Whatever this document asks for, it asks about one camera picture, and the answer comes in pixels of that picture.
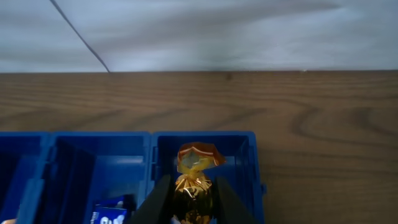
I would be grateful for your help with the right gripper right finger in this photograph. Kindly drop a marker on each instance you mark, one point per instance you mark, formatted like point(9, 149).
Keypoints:
point(230, 205)

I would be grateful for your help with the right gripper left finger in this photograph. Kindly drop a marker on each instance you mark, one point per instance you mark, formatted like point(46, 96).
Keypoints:
point(158, 205)

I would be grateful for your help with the gold candy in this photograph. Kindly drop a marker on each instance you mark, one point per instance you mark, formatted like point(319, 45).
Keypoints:
point(192, 193)

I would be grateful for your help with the blue candy pack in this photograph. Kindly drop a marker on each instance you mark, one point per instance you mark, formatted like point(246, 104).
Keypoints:
point(109, 215)

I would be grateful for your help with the blue tray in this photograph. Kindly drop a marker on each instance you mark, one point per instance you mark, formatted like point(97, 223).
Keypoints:
point(118, 161)

